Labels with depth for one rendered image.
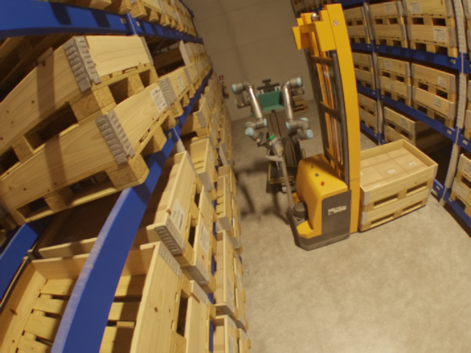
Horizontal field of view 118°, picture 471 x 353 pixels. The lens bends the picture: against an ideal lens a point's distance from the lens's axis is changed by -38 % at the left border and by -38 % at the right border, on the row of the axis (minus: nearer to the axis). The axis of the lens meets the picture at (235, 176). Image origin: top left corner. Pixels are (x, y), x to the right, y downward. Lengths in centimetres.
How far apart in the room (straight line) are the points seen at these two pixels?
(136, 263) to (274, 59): 738
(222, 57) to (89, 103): 692
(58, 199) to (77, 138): 43
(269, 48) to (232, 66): 137
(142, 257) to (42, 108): 82
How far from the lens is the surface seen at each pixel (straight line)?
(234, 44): 770
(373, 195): 281
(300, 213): 297
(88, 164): 109
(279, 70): 794
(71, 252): 163
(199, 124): 285
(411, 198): 335
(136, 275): 128
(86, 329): 74
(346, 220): 288
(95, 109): 96
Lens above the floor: 247
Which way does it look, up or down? 31 degrees down
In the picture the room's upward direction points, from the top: 20 degrees counter-clockwise
